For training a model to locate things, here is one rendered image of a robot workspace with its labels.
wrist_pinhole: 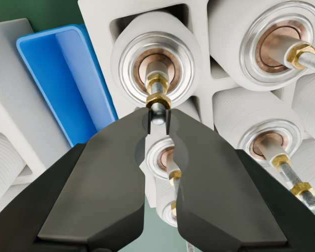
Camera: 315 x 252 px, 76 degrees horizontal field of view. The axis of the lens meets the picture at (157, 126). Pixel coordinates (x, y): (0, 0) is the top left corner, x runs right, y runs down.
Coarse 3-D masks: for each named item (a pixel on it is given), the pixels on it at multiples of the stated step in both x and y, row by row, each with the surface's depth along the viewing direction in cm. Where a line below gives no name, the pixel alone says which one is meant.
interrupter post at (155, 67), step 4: (148, 64) 20; (152, 64) 19; (156, 64) 19; (160, 64) 19; (164, 64) 20; (148, 68) 19; (152, 68) 18; (156, 68) 18; (160, 68) 18; (164, 68) 18; (148, 72) 17; (152, 72) 17; (156, 72) 17; (160, 72) 17; (164, 72) 17; (148, 76) 17; (164, 76) 17; (168, 76) 18; (144, 80) 18; (168, 80) 18; (168, 84) 18
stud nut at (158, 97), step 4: (156, 92) 14; (160, 92) 14; (148, 96) 14; (152, 96) 13; (156, 96) 13; (160, 96) 13; (164, 96) 14; (148, 100) 13; (152, 100) 13; (156, 100) 13; (160, 100) 13; (164, 100) 13; (168, 100) 14; (148, 104) 13; (152, 104) 13; (164, 104) 13; (168, 104) 13; (168, 108) 14
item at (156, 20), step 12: (144, 12) 26; (156, 12) 23; (168, 12) 28; (132, 24) 18; (144, 24) 18; (156, 24) 18; (168, 24) 18; (180, 24) 19; (120, 36) 19; (132, 36) 18; (180, 36) 18; (192, 36) 19; (120, 48) 19; (192, 48) 19; (120, 84) 21; (192, 84) 21
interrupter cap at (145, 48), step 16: (160, 32) 18; (128, 48) 19; (144, 48) 19; (160, 48) 19; (176, 48) 19; (128, 64) 19; (144, 64) 20; (176, 64) 20; (192, 64) 19; (128, 80) 20; (176, 80) 20; (192, 80) 20; (144, 96) 21; (176, 96) 21
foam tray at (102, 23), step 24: (96, 0) 23; (120, 0) 23; (144, 0) 23; (168, 0) 23; (192, 0) 23; (96, 24) 24; (120, 24) 32; (192, 24) 24; (96, 48) 26; (216, 72) 30; (312, 72) 28; (120, 96) 29; (192, 96) 39; (288, 96) 30
